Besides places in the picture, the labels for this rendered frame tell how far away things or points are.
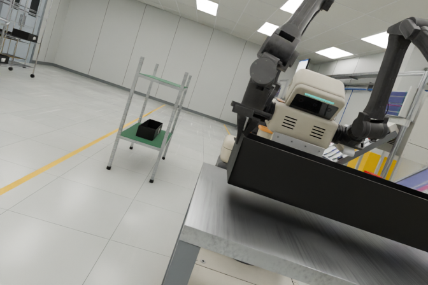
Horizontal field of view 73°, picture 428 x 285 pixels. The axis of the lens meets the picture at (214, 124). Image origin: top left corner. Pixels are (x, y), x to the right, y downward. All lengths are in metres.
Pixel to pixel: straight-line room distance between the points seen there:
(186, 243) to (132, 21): 10.30
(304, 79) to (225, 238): 0.82
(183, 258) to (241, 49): 9.96
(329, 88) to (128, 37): 9.70
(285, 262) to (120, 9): 10.56
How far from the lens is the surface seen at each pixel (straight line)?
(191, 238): 0.53
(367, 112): 1.23
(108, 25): 10.87
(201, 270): 1.40
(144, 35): 10.53
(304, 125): 1.25
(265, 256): 0.55
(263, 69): 0.63
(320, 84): 1.23
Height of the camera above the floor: 1.03
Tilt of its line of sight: 7 degrees down
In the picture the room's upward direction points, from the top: 19 degrees clockwise
